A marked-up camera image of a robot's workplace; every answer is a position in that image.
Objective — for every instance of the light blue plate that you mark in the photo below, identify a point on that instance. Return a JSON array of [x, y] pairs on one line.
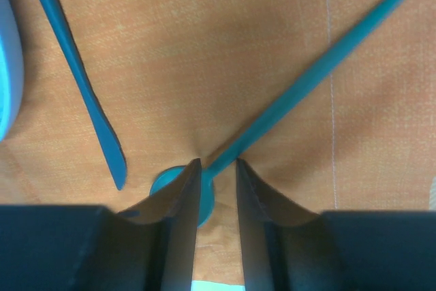
[[12, 69]]

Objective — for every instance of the teal plastic spoon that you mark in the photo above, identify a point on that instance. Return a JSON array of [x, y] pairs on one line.
[[291, 97]]

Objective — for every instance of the orange cartoon cloth placemat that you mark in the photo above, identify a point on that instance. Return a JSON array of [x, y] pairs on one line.
[[180, 79]]

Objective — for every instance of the blue plastic knife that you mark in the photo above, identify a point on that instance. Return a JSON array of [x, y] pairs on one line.
[[109, 142]]

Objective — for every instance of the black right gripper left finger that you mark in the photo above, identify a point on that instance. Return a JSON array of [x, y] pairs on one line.
[[149, 246]]

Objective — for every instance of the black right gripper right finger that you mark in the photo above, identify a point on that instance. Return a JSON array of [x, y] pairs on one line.
[[287, 247]]

